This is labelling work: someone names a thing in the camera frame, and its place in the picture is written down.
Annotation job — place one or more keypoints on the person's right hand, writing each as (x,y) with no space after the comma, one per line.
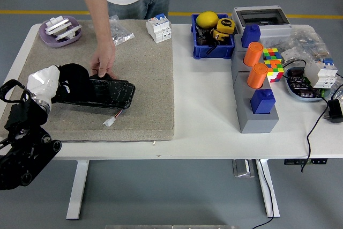
(104,57)

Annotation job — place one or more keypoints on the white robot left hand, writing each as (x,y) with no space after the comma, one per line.
(43,81)

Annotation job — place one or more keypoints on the black glossy panel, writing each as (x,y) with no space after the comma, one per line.
(115,95)

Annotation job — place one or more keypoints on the person's right forearm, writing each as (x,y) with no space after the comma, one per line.
(101,25)

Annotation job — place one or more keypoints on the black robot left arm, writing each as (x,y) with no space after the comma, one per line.
(24,116)

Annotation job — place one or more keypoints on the clear bag of screws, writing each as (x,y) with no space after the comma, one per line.
(122,33)

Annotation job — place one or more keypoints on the purple tray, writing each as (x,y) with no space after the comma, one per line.
(48,40)

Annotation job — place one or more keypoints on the grey-brown mat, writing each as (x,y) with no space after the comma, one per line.
(150,78)

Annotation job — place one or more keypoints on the white circuit breaker blue lever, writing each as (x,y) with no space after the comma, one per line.
(158,30)
(321,76)

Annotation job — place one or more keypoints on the large yellow tape measure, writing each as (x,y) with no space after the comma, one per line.
(225,25)

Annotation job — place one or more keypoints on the dark metal tool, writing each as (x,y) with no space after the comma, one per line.
(202,40)

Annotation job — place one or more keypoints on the small yellow tape measure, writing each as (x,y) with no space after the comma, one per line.
(219,36)

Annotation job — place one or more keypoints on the blue plastic bin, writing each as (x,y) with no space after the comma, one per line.
(211,52)

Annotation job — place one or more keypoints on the blue block with knob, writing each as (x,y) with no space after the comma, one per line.
(251,36)
(262,103)

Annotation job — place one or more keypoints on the orange cylinder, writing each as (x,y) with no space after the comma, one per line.
(253,54)
(257,76)

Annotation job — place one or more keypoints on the grey distribution box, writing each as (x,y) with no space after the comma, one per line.
(276,32)

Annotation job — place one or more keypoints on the white table leg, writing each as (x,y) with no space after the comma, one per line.
(77,188)
(268,188)

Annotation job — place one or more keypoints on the colourful puzzle cube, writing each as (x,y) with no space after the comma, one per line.
(275,72)
(272,54)

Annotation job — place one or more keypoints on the clear bags of parts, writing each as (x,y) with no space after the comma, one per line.
(305,41)

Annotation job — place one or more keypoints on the dark electronic modules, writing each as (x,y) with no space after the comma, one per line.
(297,85)

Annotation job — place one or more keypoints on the grey peg holder base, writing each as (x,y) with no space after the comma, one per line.
(257,124)

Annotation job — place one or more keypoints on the blue-grey tray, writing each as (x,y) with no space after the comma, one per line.
(302,99)

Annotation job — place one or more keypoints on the green circuit board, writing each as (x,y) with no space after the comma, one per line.
(324,92)

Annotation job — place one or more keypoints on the black power adapter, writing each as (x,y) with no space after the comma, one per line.
(336,109)

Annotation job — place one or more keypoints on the black table control box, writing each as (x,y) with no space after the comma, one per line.
(305,162)

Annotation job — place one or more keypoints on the white flat switch plate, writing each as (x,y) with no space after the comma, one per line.
(69,32)

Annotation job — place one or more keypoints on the white switch part stack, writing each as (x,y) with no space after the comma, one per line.
(56,23)

